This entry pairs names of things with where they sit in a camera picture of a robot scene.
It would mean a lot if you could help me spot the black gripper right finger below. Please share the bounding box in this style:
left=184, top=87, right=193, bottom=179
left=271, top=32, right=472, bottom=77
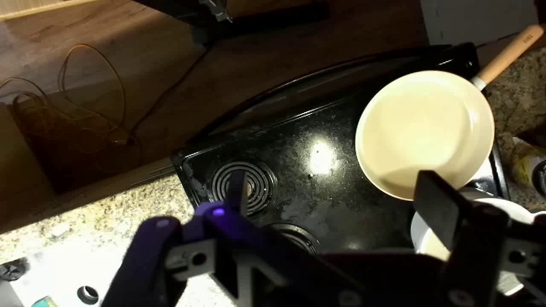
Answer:
left=413, top=170, right=472, bottom=263

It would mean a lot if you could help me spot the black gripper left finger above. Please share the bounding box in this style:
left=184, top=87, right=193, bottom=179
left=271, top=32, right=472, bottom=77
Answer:
left=225, top=169, right=247, bottom=215

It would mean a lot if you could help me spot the black glass stovetop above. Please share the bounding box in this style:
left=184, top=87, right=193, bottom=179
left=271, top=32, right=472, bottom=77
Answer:
left=174, top=43, right=479, bottom=252

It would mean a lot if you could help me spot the cream frying pan wooden handle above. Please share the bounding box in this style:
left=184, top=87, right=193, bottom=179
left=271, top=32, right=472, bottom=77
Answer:
left=353, top=24, right=544, bottom=201

